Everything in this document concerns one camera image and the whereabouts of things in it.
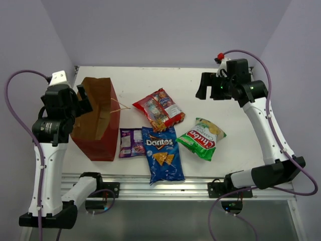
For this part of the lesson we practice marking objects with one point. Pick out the green Chuba cassava chips bag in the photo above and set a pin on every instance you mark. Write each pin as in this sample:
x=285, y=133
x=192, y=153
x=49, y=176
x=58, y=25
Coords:
x=202, y=138

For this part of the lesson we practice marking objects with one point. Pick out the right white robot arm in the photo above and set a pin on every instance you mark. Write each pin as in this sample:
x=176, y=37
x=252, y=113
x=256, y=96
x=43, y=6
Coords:
x=281, y=165

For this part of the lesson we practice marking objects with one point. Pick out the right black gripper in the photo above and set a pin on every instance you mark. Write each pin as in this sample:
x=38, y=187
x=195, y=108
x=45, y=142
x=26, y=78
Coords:
x=208, y=79

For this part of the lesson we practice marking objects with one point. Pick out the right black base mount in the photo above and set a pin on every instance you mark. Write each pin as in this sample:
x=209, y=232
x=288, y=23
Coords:
x=218, y=187

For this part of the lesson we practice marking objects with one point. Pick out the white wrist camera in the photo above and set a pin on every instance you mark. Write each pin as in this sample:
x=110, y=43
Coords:
x=58, y=78
x=221, y=60

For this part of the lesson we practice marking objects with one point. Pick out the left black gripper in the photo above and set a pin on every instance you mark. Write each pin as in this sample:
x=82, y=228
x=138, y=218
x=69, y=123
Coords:
x=83, y=106

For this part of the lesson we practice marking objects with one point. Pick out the red brown paper bag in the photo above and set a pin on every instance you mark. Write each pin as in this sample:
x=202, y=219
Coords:
x=96, y=133

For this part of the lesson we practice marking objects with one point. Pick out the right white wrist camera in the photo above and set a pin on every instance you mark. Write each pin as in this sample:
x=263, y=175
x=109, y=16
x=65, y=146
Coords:
x=221, y=60

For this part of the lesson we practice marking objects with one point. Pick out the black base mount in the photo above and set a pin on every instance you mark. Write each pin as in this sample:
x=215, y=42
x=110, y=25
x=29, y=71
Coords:
x=218, y=187
x=112, y=186

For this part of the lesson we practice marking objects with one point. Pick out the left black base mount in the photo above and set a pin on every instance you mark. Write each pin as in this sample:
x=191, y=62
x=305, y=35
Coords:
x=112, y=186

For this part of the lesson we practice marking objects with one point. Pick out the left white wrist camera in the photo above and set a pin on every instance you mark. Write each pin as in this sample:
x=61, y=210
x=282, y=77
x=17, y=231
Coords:
x=58, y=78

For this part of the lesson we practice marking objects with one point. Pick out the red snack bag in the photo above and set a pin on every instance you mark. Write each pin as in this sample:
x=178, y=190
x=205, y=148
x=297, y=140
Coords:
x=161, y=111

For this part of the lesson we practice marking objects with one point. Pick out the aluminium frame rail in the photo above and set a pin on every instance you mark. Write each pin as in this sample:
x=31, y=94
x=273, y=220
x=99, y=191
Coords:
x=194, y=189

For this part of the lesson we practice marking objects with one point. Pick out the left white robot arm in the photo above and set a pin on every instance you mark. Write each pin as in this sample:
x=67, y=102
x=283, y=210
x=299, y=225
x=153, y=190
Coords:
x=50, y=209

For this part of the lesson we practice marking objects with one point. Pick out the purple snack packet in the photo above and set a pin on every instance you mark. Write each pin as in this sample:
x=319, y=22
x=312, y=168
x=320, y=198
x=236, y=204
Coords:
x=131, y=143

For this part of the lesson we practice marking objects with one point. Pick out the blue Doritos chips bag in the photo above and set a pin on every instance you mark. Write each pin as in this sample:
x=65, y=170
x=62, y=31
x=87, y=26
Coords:
x=162, y=153

